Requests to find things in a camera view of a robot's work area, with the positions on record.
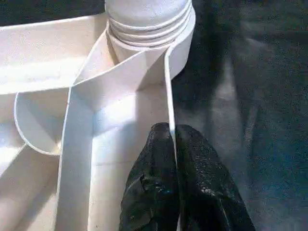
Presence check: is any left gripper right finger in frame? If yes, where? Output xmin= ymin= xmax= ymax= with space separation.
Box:
xmin=175 ymin=124 xmax=256 ymax=231

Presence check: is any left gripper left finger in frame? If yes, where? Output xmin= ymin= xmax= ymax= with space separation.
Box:
xmin=119 ymin=122 xmax=180 ymax=231

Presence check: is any white plastic table top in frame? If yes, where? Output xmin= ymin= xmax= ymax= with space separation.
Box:
xmin=0 ymin=9 xmax=196 ymax=231

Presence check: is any white plastic table leg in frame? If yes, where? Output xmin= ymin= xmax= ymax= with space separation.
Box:
xmin=104 ymin=0 xmax=194 ymax=49

